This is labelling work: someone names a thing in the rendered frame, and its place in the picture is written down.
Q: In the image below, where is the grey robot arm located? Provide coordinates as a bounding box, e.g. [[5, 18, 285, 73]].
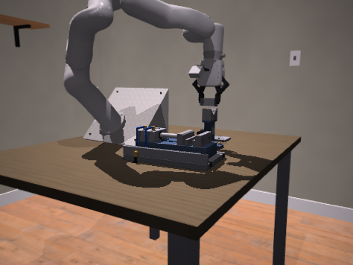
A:
[[64, 0, 226, 134]]

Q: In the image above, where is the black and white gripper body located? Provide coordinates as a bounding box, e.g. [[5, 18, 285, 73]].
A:
[[197, 58, 225, 87]]

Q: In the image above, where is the light grey flat bar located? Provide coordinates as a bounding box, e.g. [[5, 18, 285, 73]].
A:
[[185, 136, 195, 146]]

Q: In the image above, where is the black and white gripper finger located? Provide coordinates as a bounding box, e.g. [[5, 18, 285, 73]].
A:
[[214, 76, 229, 104], [192, 79, 205, 103]]

